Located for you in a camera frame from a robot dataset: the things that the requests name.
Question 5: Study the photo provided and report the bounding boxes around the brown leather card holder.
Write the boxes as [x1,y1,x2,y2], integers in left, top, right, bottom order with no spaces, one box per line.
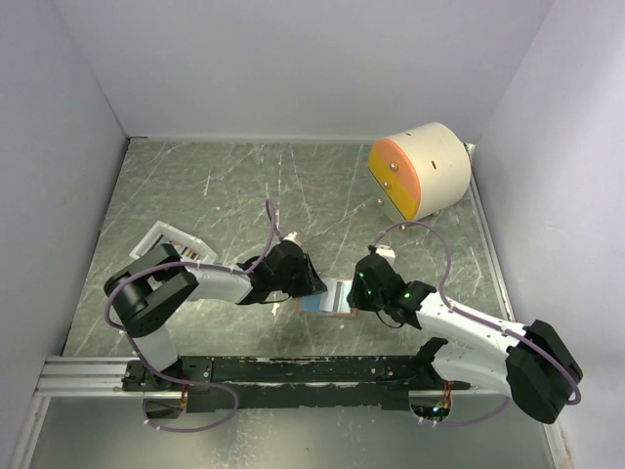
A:
[298,278,358,318]

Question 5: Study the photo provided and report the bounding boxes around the white credit card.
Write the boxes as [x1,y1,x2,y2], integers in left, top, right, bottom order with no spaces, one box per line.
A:
[319,279,353,315]

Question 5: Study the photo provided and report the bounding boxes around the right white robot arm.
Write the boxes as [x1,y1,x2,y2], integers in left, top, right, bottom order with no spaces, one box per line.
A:
[348,253,583,424]

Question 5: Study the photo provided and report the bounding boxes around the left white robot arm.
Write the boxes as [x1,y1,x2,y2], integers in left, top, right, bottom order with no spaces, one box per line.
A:
[104,239,327,390]

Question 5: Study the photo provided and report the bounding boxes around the cards stack in tray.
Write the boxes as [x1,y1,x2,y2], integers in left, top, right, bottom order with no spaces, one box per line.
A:
[179,242,202,261]

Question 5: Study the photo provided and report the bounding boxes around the white card tray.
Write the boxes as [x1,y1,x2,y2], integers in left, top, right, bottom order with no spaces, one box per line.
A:
[129,221,217,264]

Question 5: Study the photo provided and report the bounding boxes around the cream round drawer cabinet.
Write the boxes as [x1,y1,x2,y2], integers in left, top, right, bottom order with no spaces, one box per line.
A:
[367,122,472,222]

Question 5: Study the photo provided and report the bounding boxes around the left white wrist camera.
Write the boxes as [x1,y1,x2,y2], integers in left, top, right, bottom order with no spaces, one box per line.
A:
[284,231,306,247]

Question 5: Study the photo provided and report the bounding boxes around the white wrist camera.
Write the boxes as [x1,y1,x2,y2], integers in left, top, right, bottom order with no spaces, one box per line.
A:
[284,231,306,247]
[368,245,396,266]

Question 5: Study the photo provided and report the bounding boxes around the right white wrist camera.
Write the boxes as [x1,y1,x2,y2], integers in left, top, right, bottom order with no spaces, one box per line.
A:
[368,245,396,266]

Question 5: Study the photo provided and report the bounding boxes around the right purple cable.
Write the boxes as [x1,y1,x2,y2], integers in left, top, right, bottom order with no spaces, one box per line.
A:
[370,222,583,427]

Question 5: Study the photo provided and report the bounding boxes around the purple cable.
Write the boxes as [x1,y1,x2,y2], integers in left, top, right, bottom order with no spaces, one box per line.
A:
[104,198,283,432]
[370,222,583,427]

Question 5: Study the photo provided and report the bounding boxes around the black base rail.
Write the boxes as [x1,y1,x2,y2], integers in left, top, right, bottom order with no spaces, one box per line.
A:
[121,354,473,414]

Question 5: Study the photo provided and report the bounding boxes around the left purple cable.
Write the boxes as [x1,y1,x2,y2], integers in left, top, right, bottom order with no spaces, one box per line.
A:
[104,198,283,432]

